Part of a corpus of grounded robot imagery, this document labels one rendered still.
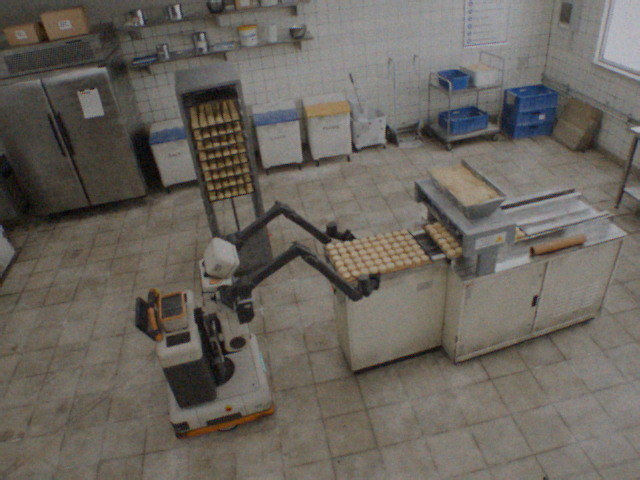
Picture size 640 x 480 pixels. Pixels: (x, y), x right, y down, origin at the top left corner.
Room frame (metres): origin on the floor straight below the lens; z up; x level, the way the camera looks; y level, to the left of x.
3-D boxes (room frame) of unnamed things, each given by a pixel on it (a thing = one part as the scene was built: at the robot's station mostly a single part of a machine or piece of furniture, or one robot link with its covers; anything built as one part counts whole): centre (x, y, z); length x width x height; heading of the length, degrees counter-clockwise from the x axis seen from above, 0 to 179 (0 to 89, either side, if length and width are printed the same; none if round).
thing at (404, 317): (2.43, -0.41, 0.45); 0.70 x 0.34 x 0.90; 102
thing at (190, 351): (2.13, 0.91, 0.59); 0.55 x 0.34 x 0.83; 13
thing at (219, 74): (3.77, 0.76, 0.93); 0.64 x 0.51 x 1.78; 12
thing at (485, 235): (2.53, -0.90, 1.01); 0.72 x 0.33 x 0.34; 12
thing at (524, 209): (2.69, -0.98, 0.87); 2.01 x 0.03 x 0.07; 102
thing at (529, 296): (2.63, -1.37, 0.42); 1.28 x 0.72 x 0.84; 102
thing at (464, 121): (6.00, -2.09, 0.28); 0.56 x 0.38 x 0.20; 105
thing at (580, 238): (2.35, -1.53, 0.87); 0.40 x 0.06 x 0.06; 100
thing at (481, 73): (6.05, -2.26, 0.89); 0.44 x 0.36 x 0.20; 16
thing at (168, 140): (5.66, 1.70, 0.38); 0.64 x 0.54 x 0.77; 10
